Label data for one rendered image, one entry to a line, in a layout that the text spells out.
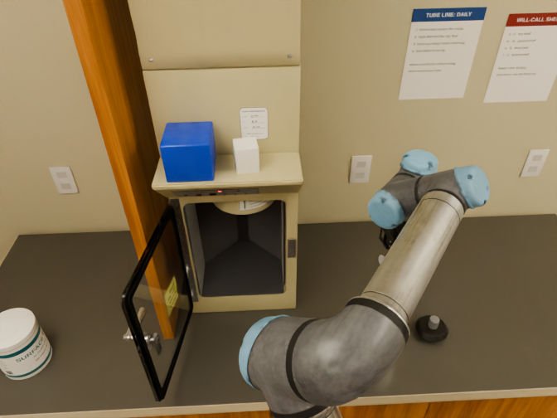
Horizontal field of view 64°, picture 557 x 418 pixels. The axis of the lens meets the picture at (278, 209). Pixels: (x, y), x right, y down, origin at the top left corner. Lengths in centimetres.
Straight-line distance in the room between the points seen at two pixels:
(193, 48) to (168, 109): 14
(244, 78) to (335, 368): 61
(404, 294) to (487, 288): 97
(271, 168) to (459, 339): 78
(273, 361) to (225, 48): 59
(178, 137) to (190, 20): 22
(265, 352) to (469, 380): 81
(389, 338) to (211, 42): 63
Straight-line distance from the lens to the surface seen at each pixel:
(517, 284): 168
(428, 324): 140
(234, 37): 93
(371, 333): 61
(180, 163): 94
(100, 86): 92
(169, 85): 98
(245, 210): 116
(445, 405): 148
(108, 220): 181
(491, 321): 153
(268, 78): 96
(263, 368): 69
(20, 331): 138
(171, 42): 95
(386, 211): 89
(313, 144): 155
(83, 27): 88
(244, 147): 95
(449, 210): 79
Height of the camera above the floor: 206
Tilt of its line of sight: 39 degrees down
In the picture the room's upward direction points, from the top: 1 degrees counter-clockwise
